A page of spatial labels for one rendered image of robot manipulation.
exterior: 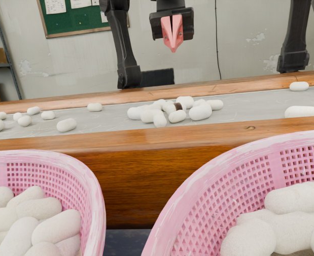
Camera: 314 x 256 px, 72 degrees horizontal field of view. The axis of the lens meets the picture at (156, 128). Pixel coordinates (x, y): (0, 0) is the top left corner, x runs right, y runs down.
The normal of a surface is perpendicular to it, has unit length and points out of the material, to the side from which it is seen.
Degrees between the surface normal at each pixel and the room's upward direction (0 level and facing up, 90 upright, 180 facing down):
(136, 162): 90
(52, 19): 90
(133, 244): 0
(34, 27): 90
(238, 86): 45
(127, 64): 82
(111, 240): 0
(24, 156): 75
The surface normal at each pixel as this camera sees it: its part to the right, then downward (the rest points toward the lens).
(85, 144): -0.11, -0.95
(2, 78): -0.07, 0.29
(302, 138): 0.04, 0.03
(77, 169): -0.77, 0.00
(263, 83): -0.15, -0.46
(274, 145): 0.25, -0.01
